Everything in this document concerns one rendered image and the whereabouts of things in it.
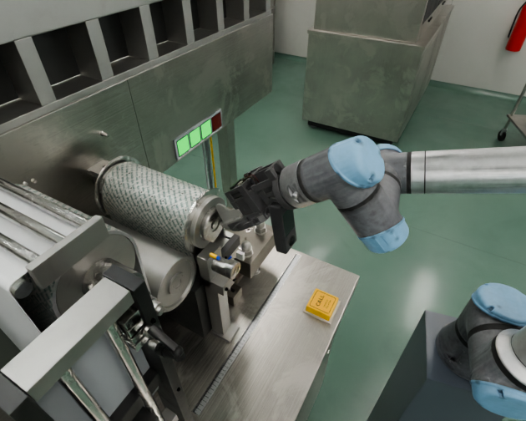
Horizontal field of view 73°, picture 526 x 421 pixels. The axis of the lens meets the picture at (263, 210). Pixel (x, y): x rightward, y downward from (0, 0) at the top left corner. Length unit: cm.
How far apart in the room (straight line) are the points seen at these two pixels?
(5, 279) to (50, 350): 13
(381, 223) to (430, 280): 191
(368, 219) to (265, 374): 53
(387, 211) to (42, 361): 46
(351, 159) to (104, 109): 62
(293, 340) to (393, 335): 121
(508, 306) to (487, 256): 187
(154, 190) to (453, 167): 56
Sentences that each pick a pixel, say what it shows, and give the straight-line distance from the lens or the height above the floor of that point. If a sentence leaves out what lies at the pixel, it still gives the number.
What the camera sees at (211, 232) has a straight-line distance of 75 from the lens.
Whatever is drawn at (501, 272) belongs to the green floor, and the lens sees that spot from 272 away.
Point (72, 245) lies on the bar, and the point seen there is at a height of 145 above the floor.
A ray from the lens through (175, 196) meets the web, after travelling 74.
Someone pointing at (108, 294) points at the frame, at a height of 144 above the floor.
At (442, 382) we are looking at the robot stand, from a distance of 103.
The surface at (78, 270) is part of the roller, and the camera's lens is 56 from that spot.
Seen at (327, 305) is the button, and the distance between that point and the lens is 102.
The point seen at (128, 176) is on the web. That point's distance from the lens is 83.
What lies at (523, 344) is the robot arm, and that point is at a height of 119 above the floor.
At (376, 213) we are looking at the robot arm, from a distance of 55.
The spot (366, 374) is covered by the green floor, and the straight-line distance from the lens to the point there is 200.
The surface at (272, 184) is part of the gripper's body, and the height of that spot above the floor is 141.
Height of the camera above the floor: 176
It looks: 41 degrees down
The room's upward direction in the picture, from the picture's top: straight up
